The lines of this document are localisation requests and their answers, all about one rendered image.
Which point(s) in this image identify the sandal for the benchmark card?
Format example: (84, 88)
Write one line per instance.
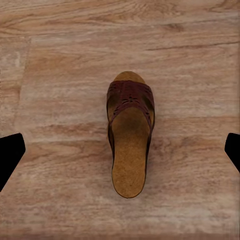
(131, 117)

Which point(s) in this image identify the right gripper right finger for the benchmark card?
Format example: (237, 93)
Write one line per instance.
(232, 148)

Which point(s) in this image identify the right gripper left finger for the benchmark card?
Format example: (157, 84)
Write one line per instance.
(12, 149)

